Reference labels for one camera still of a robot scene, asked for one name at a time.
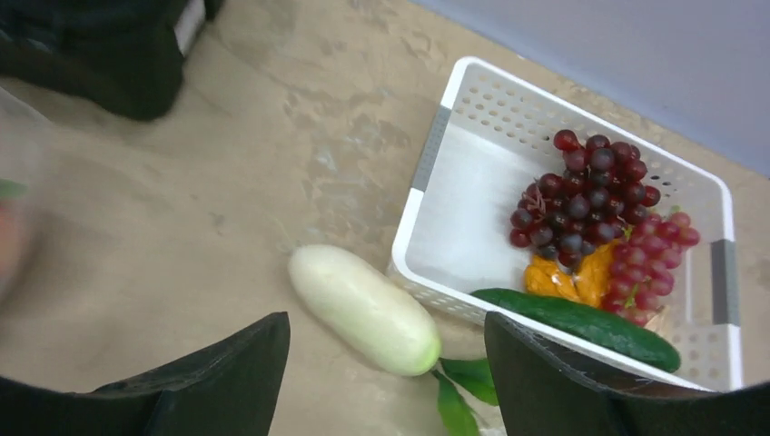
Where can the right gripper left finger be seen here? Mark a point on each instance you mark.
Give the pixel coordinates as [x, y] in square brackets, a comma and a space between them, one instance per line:
[230, 387]

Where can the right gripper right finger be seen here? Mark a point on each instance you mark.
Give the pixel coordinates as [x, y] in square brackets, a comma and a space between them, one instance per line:
[545, 388]

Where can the light red grapes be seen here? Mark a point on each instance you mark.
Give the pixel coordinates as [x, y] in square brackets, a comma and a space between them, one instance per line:
[642, 265]

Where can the white radish with leaves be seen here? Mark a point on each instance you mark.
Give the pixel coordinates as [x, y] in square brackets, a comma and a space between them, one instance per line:
[389, 328]

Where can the dark red grapes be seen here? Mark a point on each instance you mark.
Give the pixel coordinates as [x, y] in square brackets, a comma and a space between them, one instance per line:
[567, 216]

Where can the clear zip top bag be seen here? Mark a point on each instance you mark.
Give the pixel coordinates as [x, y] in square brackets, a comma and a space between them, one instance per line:
[24, 139]

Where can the green cucumber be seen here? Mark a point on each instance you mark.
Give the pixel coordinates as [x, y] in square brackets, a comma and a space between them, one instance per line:
[588, 323]

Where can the orange pepper piece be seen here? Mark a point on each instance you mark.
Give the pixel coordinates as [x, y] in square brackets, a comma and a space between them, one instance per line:
[588, 284]

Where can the white plastic basket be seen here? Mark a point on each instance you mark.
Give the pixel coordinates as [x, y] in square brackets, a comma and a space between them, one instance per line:
[491, 137]

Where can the black toolbox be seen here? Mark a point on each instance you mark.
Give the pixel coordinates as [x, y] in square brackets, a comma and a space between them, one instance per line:
[125, 56]

